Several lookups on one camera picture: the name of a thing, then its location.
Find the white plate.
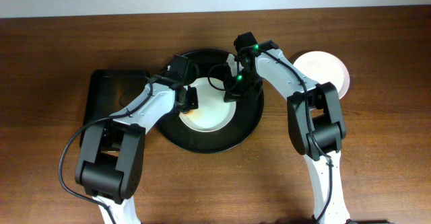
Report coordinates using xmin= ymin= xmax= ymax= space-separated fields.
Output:
xmin=294 ymin=51 xmax=350 ymax=99
xmin=179 ymin=77 xmax=236 ymax=133

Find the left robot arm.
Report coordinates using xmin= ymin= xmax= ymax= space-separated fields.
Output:
xmin=75 ymin=75 xmax=197 ymax=223

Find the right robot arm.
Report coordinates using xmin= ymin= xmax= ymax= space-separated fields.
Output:
xmin=227 ymin=42 xmax=351 ymax=223

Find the black round tray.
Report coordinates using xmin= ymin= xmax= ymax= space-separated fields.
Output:
xmin=157 ymin=48 xmax=264 ymax=153

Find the black rectangular tray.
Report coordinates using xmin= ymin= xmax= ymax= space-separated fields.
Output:
xmin=83 ymin=69 xmax=150 ymax=151

